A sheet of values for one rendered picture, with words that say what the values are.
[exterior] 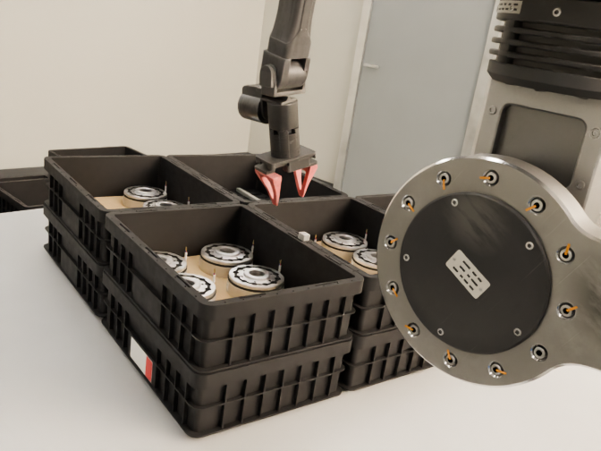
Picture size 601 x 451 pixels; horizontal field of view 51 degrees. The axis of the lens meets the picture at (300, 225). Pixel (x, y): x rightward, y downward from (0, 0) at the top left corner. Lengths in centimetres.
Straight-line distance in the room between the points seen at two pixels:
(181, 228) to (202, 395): 41
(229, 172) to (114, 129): 312
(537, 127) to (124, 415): 74
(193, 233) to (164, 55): 374
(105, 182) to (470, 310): 119
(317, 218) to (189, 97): 378
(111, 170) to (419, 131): 312
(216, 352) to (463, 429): 46
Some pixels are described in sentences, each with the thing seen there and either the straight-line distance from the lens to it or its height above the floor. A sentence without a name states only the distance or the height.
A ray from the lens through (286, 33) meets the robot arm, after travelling 115.
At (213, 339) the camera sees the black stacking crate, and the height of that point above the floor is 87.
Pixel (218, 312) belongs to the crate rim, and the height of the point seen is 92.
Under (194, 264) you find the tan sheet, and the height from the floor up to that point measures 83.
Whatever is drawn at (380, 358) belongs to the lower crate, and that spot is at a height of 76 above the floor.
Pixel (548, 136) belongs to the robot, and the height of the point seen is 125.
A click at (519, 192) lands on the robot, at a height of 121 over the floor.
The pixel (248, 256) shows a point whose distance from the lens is 124.
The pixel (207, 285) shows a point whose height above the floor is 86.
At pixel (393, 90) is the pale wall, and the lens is 458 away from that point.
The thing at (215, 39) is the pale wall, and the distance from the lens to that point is 523.
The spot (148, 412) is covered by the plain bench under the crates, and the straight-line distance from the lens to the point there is 106.
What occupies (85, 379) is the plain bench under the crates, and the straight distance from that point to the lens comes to 114.
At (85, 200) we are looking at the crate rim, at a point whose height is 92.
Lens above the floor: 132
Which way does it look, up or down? 18 degrees down
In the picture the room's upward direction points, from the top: 9 degrees clockwise
